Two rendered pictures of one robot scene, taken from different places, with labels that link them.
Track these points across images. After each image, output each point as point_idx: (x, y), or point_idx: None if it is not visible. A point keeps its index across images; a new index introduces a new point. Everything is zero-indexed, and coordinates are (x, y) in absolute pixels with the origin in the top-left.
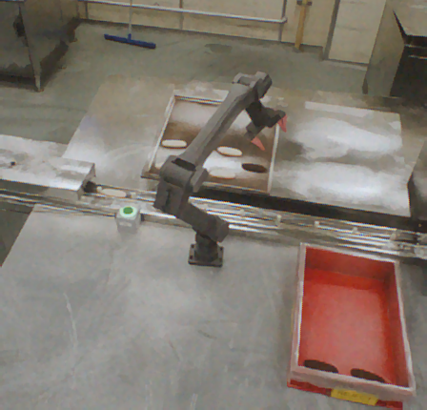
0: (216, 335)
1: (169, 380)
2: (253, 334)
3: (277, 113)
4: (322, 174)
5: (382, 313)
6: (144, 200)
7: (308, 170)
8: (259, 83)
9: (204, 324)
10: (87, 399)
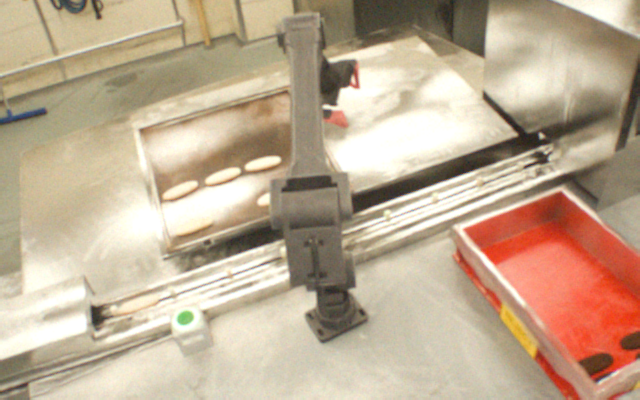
0: None
1: None
2: (484, 382)
3: (348, 63)
4: (394, 134)
5: (585, 256)
6: (191, 290)
7: (375, 138)
8: (322, 20)
9: None
10: None
